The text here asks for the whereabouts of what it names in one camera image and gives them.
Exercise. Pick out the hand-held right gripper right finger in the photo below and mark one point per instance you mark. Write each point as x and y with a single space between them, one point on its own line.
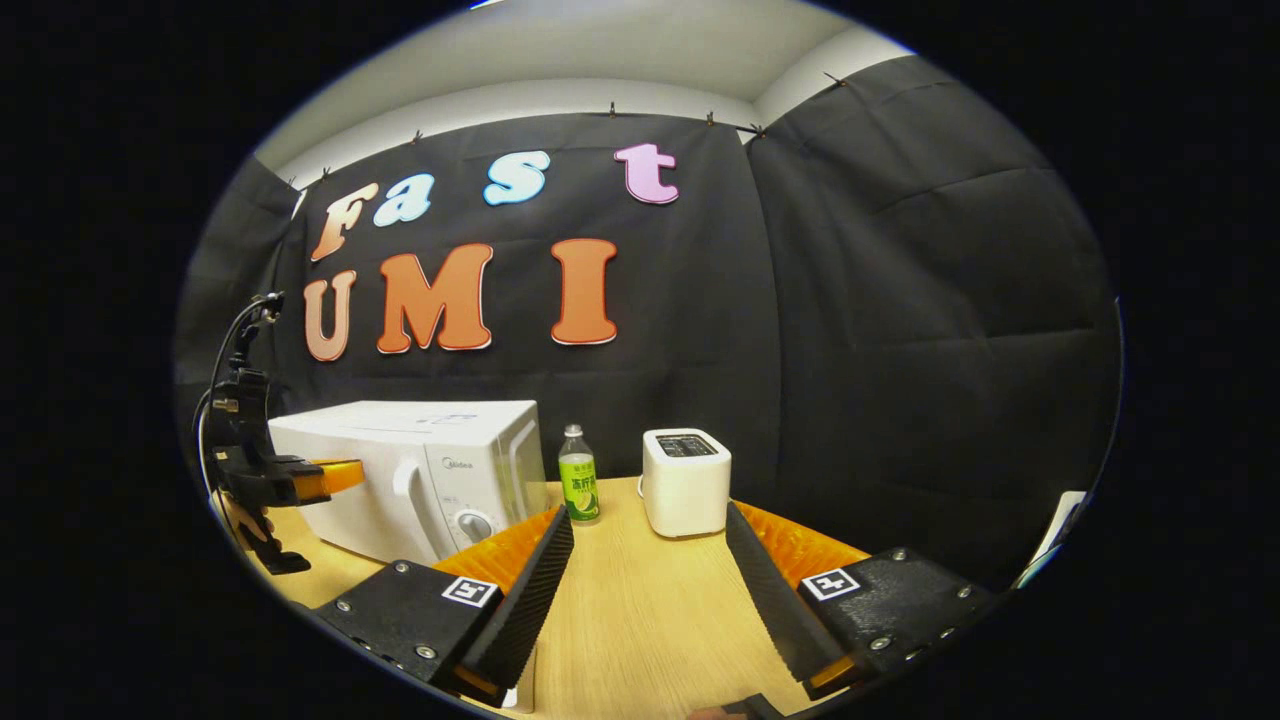
780 610

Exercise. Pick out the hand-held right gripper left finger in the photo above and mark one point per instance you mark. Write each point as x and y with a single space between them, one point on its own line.
525 600

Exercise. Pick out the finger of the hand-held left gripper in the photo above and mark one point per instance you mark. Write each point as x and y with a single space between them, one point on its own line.
335 475

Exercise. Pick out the white microwave oven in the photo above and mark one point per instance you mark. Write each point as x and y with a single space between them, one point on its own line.
400 460

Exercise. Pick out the green label drink bottle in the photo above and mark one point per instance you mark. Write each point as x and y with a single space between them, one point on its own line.
578 480

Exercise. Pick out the white toaster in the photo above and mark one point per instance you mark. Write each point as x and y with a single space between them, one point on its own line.
686 485

